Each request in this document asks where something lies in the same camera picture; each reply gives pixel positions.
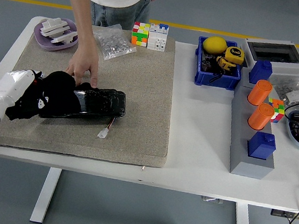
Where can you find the white blue circuit breaker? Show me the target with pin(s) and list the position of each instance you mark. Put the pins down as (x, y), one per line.
(157, 41)

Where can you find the person's right forearm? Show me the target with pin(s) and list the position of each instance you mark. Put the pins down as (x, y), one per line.
(77, 16)

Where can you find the grey-brown mat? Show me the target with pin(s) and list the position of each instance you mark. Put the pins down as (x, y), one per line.
(139, 102)

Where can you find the small colourful puzzle cube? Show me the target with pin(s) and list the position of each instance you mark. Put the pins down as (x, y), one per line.
(277, 110)

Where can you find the dark electronic part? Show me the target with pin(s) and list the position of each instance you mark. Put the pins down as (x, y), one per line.
(207, 65)

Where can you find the clear bag of metal parts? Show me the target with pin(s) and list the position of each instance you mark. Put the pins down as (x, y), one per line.
(285, 88)

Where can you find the blue plastic block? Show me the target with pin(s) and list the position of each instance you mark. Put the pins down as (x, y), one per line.
(259, 73)
(259, 146)

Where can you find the yellow black toy part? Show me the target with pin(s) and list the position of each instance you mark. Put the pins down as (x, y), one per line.
(224, 63)

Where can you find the white plastic piece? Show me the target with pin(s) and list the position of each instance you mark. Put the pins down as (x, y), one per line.
(63, 38)
(53, 26)

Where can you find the purple plastic tray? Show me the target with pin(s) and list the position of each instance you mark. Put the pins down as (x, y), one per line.
(45, 44)

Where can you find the person's right hand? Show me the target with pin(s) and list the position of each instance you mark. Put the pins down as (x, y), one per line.
(85, 60)

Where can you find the grey electrical enclosure box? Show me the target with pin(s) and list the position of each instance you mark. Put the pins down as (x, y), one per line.
(248, 52)

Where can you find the blue plastic bin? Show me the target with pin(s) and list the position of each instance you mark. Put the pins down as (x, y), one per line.
(216, 81)

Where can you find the yellow lemon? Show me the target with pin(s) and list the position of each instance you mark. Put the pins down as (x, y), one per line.
(214, 44)

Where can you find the orange plastic cylinder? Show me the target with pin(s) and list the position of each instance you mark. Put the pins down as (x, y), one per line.
(257, 93)
(259, 118)

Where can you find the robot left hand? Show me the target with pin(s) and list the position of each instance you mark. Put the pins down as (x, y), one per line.
(8, 86)

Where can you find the yellow black tape measure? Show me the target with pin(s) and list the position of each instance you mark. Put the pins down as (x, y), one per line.
(234, 54)

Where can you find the black table control box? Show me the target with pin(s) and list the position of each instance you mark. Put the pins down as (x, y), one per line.
(280, 213)

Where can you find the black display panel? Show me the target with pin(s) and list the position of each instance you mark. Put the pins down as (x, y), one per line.
(103, 103)

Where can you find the large colourful puzzle cube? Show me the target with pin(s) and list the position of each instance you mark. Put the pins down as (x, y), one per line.
(139, 36)

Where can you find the clear bag of screws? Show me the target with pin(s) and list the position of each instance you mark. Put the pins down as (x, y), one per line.
(115, 46)

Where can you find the grey metal table bracket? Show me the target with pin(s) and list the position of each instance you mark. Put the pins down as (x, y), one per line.
(212, 199)

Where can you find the grey peg base block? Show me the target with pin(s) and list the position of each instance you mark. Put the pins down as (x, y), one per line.
(238, 148)

